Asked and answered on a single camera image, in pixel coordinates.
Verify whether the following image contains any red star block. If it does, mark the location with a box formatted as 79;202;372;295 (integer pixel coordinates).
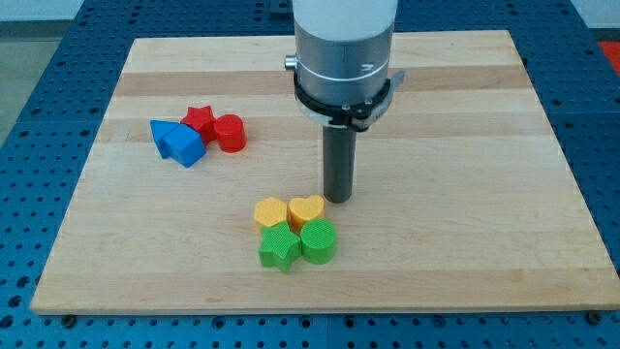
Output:
181;106;217;145

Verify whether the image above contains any red cylinder block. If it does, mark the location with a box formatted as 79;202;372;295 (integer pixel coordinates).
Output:
213;114;247;153

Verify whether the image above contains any blue triangle block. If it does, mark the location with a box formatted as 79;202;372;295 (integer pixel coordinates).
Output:
149;119;179;159

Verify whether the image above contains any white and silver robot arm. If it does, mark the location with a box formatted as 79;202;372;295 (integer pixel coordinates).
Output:
285;0;405;132

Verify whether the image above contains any light wooden board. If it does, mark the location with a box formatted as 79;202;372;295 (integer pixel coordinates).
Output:
31;31;619;315

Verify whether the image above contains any yellow heart block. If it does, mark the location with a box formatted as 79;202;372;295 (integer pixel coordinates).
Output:
288;195;325;233

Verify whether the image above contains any yellow hexagon block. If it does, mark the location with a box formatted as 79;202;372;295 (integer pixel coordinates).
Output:
254;197;288;236

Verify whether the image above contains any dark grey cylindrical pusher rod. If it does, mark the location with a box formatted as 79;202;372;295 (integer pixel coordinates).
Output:
323;127;357;204

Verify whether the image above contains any blue perforated metal table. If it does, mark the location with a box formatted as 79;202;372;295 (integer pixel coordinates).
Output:
1;0;619;348

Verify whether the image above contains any blue cube block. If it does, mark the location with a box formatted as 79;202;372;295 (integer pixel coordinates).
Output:
162;124;206;168

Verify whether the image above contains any green star block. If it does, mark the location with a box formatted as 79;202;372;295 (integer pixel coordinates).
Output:
258;222;301;273

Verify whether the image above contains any green cylinder block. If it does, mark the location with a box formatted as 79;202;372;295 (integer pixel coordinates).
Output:
300;218;337;265

